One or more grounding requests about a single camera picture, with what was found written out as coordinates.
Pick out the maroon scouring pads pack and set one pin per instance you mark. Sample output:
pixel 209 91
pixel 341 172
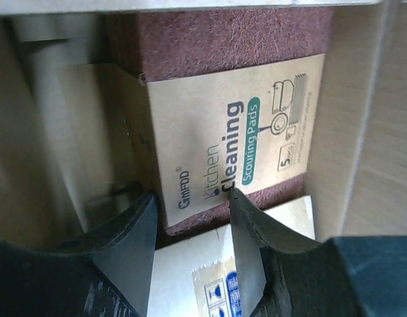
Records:
pixel 217 104

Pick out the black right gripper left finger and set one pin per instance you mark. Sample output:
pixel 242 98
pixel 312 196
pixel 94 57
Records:
pixel 104 272

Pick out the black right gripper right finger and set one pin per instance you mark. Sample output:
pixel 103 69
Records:
pixel 283 273

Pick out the brown cardboard express box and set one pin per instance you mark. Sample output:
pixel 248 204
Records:
pixel 68 162

